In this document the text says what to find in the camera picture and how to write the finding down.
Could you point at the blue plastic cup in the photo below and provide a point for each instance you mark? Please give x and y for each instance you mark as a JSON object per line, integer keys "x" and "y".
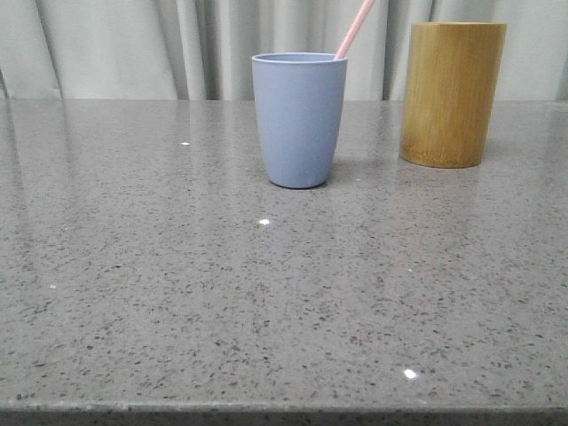
{"x": 299, "y": 105}

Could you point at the pink chopstick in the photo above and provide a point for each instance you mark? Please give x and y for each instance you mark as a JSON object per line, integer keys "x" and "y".
{"x": 354, "y": 29}

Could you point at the bamboo wooden cup holder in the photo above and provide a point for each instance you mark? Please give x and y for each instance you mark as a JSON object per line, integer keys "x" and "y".
{"x": 452, "y": 72}

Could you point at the grey curtain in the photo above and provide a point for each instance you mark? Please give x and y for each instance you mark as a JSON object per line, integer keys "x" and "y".
{"x": 203, "y": 49}

